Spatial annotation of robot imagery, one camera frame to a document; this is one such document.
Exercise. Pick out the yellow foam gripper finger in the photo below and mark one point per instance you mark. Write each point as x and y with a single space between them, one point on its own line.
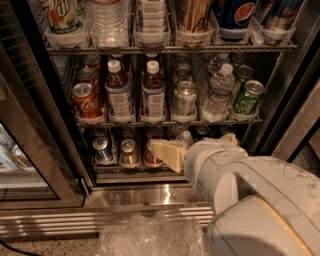
171 152
229 138

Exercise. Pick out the silver 7up can front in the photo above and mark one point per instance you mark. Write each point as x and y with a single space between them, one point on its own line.
184 101

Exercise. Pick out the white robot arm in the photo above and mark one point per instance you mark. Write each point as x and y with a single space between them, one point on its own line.
263 206

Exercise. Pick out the water bottle bottom shelf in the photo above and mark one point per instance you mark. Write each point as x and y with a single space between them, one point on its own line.
186 137

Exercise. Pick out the red can bottom shelf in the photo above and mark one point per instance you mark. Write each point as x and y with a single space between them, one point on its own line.
149 158

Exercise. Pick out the clear water bottle middle shelf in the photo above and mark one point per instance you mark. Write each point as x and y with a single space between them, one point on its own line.
220 87

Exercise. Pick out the clear water bottle shelf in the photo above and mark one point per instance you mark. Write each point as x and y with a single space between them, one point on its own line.
109 23
220 87

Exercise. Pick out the green can front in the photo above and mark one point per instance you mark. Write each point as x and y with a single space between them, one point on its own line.
248 97

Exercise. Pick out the green can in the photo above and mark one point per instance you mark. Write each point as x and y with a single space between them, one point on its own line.
242 74
248 97

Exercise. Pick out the gold can bottom shelf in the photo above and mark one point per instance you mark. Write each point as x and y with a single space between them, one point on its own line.
128 154

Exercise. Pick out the blue can bottom left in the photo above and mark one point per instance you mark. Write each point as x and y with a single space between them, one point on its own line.
103 149

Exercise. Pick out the steel fridge door right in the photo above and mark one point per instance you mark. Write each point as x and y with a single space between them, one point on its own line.
299 129

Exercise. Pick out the silver can second row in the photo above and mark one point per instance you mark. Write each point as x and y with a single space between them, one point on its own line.
182 74

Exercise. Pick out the red coca-cola can front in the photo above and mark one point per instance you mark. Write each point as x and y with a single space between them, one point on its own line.
86 100

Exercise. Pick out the red coca-cola can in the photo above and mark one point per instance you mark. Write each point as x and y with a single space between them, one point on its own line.
86 100
91 76
92 61

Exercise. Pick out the pepsi bottle top shelf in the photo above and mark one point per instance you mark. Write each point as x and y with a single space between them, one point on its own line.
233 17

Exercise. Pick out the brown striped bottle top shelf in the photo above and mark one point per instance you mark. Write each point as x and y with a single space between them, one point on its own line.
192 15

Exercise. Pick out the glass fridge door left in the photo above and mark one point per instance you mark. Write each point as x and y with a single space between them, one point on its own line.
45 144

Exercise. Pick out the red bull can top shelf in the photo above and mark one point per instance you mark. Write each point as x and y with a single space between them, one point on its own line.
276 18

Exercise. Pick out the white labelled bottle top shelf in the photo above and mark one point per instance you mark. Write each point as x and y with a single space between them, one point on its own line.
151 20

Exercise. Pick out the clear water bottle top shelf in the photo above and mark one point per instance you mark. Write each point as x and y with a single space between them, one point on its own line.
109 23

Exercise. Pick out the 7up bottle top shelf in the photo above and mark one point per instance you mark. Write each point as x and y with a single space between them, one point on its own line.
61 15

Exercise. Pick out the brown tea bottle right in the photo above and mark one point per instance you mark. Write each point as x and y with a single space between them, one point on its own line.
153 91

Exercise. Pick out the brown tea bottle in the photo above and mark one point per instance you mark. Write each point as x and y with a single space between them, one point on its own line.
117 88
153 91

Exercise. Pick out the brown tea bottle left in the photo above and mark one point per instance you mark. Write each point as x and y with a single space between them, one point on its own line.
117 88

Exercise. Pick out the clear plastic wrap bundle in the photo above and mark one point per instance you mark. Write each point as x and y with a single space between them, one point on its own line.
152 236

